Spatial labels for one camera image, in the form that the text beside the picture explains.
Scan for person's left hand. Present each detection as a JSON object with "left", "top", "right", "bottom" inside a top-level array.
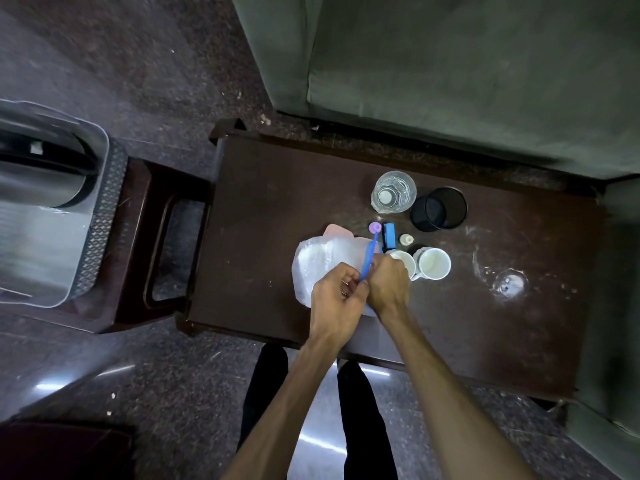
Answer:
[{"left": 309, "top": 262, "right": 371, "bottom": 353}]

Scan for person's right hand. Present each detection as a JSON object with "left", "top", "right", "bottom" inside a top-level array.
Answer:
[{"left": 362, "top": 254, "right": 412, "bottom": 324}]

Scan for small white cup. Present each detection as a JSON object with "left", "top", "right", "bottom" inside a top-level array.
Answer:
[
  {"left": 387, "top": 249, "right": 419, "bottom": 281},
  {"left": 412, "top": 247, "right": 452, "bottom": 281}
]

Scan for clear zip bag blue seal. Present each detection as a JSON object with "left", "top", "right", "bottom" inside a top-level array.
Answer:
[{"left": 291, "top": 233, "right": 386, "bottom": 315}]

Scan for black mesh cup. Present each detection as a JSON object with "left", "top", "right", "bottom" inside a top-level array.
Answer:
[{"left": 409, "top": 186, "right": 469, "bottom": 233}]

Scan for clear plastic water bottle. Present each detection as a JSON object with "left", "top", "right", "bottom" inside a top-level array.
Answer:
[{"left": 370, "top": 170, "right": 418, "bottom": 215}]

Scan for clear plastic basket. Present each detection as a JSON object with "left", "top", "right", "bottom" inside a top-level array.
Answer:
[{"left": 0, "top": 98, "right": 129, "bottom": 309}]

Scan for steel kettle with black handle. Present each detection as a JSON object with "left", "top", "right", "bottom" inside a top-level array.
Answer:
[{"left": 0, "top": 127, "right": 101, "bottom": 211}]

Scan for person's left forearm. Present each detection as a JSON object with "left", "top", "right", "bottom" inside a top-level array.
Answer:
[{"left": 222, "top": 334, "right": 351, "bottom": 480}]

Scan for person's right forearm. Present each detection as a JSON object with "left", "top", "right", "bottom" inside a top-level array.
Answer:
[{"left": 382, "top": 307, "right": 536, "bottom": 480}]

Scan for person's left leg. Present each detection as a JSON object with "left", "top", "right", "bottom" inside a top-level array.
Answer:
[{"left": 237, "top": 342, "right": 289, "bottom": 451}]

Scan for dark wooden table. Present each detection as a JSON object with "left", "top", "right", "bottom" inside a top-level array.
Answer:
[{"left": 182, "top": 119, "right": 609, "bottom": 403}]

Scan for brown plastic stool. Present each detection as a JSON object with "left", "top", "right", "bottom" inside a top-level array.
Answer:
[{"left": 65, "top": 157, "right": 213, "bottom": 335}]

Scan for green fabric sofa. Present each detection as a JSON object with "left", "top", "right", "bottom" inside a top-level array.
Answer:
[{"left": 565, "top": 177, "right": 640, "bottom": 480}]

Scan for green fabric armchair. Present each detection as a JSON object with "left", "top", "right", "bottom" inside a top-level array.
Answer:
[{"left": 229, "top": 0, "right": 640, "bottom": 181}]

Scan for dark maroon furniture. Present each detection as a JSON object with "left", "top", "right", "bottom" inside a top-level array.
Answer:
[{"left": 0, "top": 419, "right": 136, "bottom": 480}]

